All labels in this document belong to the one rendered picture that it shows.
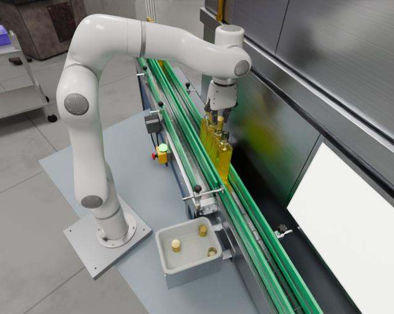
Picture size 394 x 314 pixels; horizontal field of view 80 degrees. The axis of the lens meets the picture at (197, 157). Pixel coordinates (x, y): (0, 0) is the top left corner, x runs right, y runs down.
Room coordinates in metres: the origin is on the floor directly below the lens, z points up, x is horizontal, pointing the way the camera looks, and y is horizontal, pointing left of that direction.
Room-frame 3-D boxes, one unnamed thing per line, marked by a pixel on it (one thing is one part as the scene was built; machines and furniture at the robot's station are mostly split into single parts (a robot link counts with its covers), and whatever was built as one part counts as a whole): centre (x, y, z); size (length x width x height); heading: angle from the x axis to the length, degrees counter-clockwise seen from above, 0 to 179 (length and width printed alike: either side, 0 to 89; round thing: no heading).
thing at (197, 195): (0.54, -0.03, 1.12); 0.17 x 0.03 x 0.12; 111
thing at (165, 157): (0.92, 0.19, 0.96); 0.07 x 0.07 x 0.07; 21
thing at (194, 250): (0.39, 0.02, 0.97); 0.22 x 0.17 x 0.09; 111
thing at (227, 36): (0.74, -0.08, 1.59); 0.09 x 0.08 x 0.13; 17
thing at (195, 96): (1.35, 0.03, 1.01); 0.95 x 0.09 x 0.11; 21
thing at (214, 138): (0.74, -0.08, 1.16); 0.06 x 0.06 x 0.21; 21
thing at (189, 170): (1.38, 0.30, 1.09); 1.75 x 0.01 x 0.08; 21
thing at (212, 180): (1.41, 0.23, 1.09); 1.75 x 0.01 x 0.08; 21
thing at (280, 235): (0.38, -0.30, 1.11); 0.07 x 0.04 x 0.13; 111
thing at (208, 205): (0.55, -0.05, 1.02); 0.09 x 0.04 x 0.07; 111
